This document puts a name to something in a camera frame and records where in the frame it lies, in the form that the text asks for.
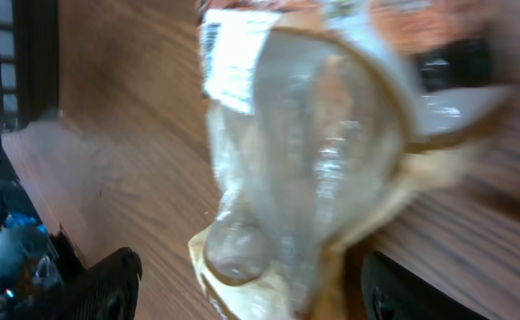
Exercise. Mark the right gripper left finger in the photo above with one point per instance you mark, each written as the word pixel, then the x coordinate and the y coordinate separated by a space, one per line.
pixel 106 291

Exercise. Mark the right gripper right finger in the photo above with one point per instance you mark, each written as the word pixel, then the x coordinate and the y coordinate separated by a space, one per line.
pixel 392 292

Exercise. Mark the clear brown bread bag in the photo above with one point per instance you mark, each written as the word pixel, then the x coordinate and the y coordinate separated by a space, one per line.
pixel 325 119

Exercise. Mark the seated person in jeans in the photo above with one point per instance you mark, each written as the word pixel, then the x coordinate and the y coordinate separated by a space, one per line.
pixel 20 243

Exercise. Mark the grey plastic shopping basket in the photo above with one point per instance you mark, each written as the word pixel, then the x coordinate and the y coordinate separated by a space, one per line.
pixel 29 63

